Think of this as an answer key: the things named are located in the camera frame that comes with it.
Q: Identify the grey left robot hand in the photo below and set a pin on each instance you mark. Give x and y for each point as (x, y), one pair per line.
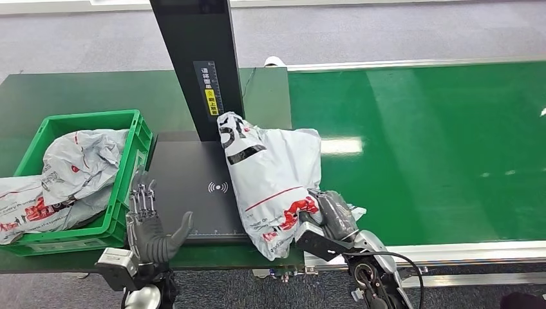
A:
(149, 239)

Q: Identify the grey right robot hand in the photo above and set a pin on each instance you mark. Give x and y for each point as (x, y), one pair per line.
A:
(337, 215)

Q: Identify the white courier bag package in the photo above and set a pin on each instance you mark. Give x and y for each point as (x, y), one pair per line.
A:
(273, 170)

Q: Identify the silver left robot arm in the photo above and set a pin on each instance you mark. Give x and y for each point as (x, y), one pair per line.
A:
(145, 298)

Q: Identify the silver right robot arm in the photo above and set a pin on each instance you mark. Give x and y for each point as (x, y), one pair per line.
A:
(375, 247)

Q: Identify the green conveyor belt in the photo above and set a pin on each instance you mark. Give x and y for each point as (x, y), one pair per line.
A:
(426, 162)

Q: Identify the black inbound scanner machine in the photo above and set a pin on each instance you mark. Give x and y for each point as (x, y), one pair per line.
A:
(196, 51)

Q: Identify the green plastic crate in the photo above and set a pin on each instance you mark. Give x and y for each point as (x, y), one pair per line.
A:
(132, 140)

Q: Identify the crumpled grey courier bag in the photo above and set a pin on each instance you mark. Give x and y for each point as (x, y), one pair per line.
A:
(81, 162)

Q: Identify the flat white red-print courier bag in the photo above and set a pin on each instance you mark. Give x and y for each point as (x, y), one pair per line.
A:
(21, 204)

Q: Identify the dark object on floor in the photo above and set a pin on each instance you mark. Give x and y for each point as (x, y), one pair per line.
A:
(524, 302)

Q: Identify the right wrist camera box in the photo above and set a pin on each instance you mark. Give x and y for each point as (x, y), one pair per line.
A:
(318, 245)

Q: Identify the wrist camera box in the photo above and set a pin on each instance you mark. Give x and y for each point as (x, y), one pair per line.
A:
(115, 266)
(318, 245)

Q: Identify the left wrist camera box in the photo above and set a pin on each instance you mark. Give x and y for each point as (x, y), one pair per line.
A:
(115, 266)

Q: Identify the aluminium conveyor frame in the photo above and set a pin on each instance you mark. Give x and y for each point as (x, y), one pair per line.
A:
(469, 251)

